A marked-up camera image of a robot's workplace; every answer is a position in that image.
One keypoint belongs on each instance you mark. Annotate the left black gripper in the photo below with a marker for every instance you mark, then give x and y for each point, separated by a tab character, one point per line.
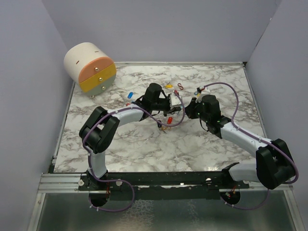
170	109

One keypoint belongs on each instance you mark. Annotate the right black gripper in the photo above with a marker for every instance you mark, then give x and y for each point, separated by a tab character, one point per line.
190	108

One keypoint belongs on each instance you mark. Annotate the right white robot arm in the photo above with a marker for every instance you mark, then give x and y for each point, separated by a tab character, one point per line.
272	163

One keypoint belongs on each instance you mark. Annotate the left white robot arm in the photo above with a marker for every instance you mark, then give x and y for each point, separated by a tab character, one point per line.
98	131

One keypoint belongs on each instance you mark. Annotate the yellow tag key far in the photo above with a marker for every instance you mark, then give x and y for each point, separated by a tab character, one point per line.
168	86

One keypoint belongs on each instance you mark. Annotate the round pastel drawer cabinet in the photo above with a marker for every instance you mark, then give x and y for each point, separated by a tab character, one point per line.
90	68

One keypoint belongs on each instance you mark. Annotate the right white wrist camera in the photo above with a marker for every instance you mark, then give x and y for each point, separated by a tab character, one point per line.
200	92

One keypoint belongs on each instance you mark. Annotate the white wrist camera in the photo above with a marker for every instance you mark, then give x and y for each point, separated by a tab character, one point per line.
174	101
200	92

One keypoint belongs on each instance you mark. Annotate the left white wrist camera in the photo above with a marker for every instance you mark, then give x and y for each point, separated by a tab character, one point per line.
174	101

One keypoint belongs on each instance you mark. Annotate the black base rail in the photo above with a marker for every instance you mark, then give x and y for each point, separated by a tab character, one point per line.
160	185

